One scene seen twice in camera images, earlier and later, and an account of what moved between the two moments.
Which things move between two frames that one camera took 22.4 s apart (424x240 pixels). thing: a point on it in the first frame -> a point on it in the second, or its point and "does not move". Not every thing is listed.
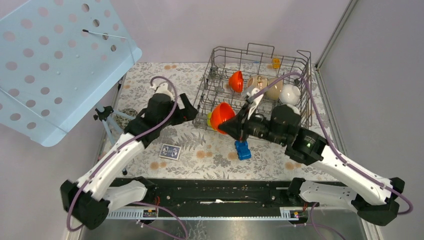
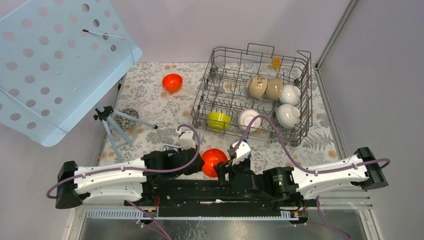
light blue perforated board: (58, 58) does not move
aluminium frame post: (349, 9) does not move
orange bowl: (220, 112) -> (211, 156)
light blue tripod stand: (107, 114) does not move
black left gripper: (190, 112) -> (196, 169)
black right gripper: (237, 126) -> (223, 169)
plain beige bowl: (273, 94) does not move
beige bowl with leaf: (257, 81) does not move
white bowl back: (289, 94) does not move
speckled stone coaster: (123, 121) does not move
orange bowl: (236, 81) -> (172, 82)
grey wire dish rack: (257, 78) does not move
